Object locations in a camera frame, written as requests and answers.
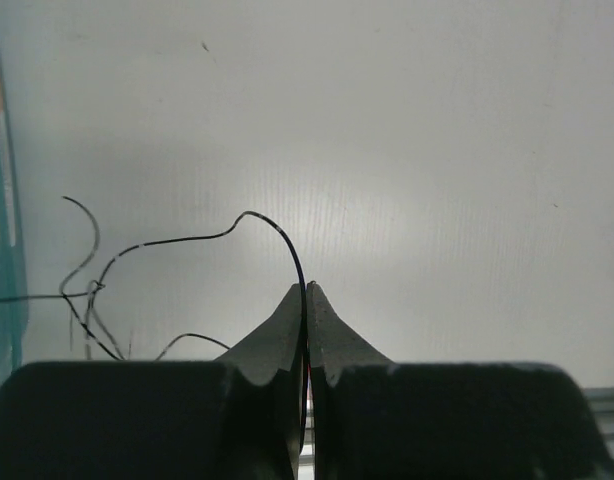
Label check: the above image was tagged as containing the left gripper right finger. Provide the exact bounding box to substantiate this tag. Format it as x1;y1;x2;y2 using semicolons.
306;283;614;479

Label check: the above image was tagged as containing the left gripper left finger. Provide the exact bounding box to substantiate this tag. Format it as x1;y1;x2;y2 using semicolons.
0;285;307;479

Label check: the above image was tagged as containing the separated thin black cable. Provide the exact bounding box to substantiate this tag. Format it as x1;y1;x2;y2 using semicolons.
0;195;313;456

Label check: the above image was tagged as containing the aluminium mounting rail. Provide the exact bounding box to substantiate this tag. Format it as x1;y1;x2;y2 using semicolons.
584;387;614;459

